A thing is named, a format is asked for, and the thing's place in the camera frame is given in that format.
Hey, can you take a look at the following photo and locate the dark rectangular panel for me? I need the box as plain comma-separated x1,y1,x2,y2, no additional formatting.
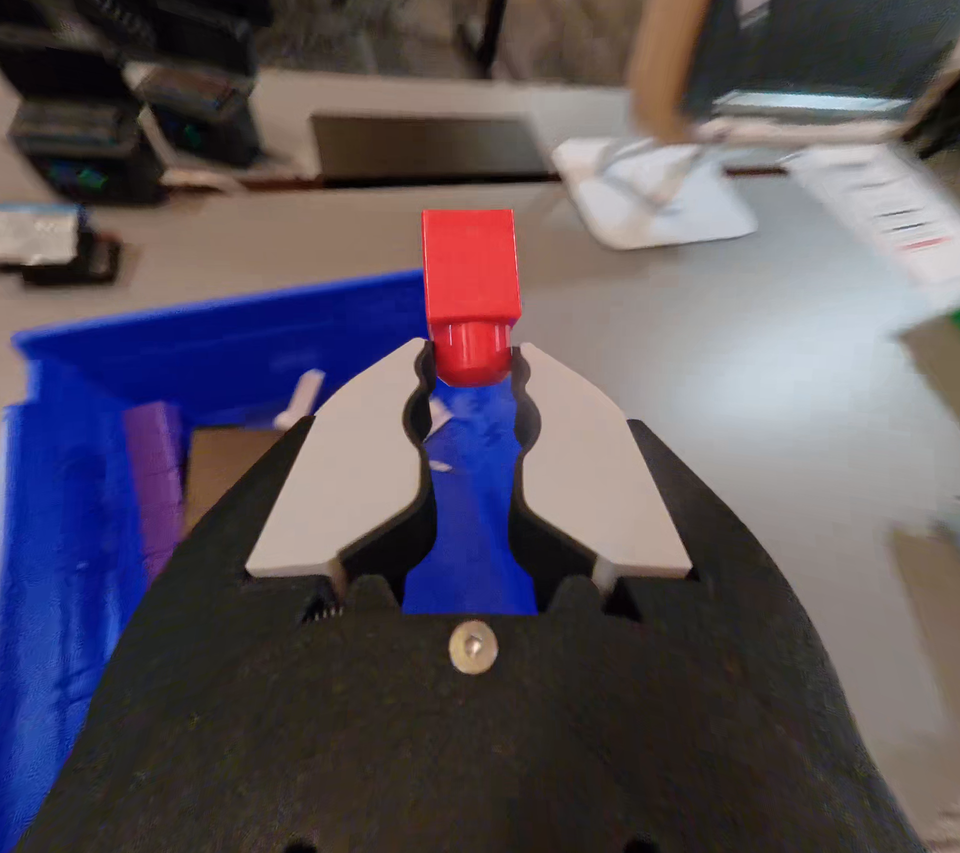
309,112,560,185

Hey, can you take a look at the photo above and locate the blue plastic bin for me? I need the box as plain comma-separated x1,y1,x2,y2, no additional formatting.
0,268,541,853

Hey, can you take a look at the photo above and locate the red toy block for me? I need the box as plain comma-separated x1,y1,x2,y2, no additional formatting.
421,208,522,389

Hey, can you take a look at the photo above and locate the printed paper sheet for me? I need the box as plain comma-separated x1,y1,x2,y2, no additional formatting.
787,144,960,288

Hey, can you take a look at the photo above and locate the brown flat piece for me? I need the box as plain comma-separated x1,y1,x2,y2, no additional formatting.
183,427,290,539

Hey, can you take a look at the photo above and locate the purple block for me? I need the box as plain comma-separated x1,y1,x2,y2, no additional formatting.
123,401,189,580

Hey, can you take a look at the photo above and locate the grey and black device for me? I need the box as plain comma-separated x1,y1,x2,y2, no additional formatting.
0,204,123,288

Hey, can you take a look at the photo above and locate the white small plastic piece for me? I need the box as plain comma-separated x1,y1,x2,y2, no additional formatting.
273,369,327,430

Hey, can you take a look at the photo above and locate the black equipment case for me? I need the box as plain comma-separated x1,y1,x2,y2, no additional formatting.
0,24,168,205
138,0,264,168

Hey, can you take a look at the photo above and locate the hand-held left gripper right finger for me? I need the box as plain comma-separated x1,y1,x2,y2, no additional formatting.
510,341,695,599

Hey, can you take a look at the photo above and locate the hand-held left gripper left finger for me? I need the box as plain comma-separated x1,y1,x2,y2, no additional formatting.
246,337,438,599

